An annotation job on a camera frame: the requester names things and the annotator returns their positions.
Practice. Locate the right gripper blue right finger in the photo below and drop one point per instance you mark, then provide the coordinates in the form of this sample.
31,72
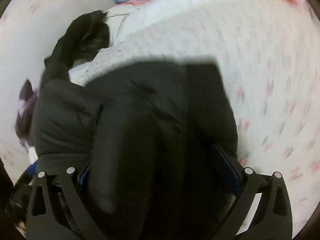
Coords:
230,168

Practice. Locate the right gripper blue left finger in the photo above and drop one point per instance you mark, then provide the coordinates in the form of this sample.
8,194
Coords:
83,174

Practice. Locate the large black puffer jacket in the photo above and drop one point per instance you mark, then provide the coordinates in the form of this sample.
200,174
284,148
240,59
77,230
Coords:
151,131

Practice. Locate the purple lilac folded jacket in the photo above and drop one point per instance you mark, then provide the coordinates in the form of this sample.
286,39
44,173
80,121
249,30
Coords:
26,105

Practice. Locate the cherry print bed sheet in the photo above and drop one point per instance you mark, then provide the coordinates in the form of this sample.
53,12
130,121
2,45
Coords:
267,52

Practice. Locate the crumpled black jacket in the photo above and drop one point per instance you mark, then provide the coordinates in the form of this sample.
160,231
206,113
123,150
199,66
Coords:
84,38

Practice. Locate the pink pillow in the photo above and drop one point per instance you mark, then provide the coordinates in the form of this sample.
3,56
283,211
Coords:
134,2

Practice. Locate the white striped duvet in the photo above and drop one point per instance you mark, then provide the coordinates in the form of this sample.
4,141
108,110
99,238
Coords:
126,19

